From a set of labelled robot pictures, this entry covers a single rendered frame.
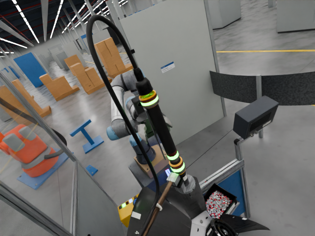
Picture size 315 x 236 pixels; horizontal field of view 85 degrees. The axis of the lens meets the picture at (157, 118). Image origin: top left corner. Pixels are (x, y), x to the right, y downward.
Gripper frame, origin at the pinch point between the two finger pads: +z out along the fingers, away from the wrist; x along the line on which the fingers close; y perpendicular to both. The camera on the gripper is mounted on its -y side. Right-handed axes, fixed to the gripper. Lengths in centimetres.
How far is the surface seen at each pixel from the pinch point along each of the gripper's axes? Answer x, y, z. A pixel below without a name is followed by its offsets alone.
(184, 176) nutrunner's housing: -0.7, 14.8, 8.5
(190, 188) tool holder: -0.7, 19.8, 9.7
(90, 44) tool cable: 6.3, -30.2, 11.8
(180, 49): -102, 24, -172
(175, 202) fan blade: 5.2, 46.5, -6.6
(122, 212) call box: 35, 59, -29
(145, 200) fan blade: 15.3, 25.0, 0.1
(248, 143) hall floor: -129, 166, -99
